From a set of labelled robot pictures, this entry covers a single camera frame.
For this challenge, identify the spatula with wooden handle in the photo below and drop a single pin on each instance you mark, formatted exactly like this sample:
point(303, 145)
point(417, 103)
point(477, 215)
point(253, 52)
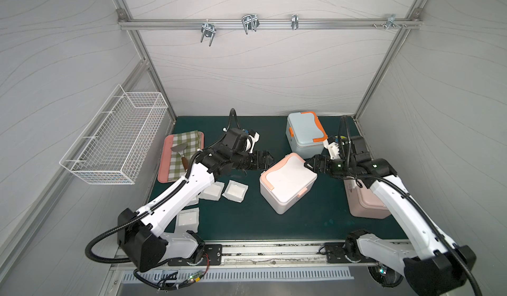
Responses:
point(179, 149)

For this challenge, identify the aluminium crossbar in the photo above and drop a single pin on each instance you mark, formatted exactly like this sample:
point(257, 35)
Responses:
point(265, 24)

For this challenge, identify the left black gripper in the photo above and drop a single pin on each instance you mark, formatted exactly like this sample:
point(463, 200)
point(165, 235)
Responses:
point(257, 160)

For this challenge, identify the green checkered cloth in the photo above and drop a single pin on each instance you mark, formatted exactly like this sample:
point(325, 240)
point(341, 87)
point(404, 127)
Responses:
point(193, 143)

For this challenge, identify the white wire basket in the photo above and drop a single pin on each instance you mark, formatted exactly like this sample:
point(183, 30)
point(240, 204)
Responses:
point(113, 146)

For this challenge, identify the white peach first aid kit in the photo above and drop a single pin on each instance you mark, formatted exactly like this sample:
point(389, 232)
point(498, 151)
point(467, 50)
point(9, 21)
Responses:
point(286, 182)

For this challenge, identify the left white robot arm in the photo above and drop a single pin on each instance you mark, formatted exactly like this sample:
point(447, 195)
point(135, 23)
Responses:
point(141, 234)

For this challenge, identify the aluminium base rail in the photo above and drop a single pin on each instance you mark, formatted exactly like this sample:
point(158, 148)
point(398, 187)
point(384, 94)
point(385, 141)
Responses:
point(327, 253)

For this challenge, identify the pink first aid kit box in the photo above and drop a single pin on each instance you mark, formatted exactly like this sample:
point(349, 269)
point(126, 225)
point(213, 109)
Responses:
point(363, 203)

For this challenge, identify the metal hook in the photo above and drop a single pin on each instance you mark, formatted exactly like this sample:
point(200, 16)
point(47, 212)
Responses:
point(294, 21)
point(390, 23)
point(209, 31)
point(250, 22)

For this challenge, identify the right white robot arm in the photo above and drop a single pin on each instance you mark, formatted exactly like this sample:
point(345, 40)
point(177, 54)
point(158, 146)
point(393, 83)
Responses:
point(432, 263)

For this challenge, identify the white gauze packet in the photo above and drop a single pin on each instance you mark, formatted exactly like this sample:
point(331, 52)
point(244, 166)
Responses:
point(194, 201)
point(235, 191)
point(213, 192)

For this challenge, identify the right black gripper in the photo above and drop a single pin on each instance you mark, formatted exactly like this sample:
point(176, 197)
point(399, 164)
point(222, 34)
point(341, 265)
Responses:
point(319, 165)

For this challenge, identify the pink tray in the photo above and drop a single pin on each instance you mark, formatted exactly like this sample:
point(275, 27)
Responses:
point(165, 158)

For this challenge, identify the blue orange first aid kit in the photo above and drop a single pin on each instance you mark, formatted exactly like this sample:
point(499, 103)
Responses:
point(305, 134)

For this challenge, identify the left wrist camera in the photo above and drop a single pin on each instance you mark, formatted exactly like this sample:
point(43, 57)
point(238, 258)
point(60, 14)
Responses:
point(252, 138)

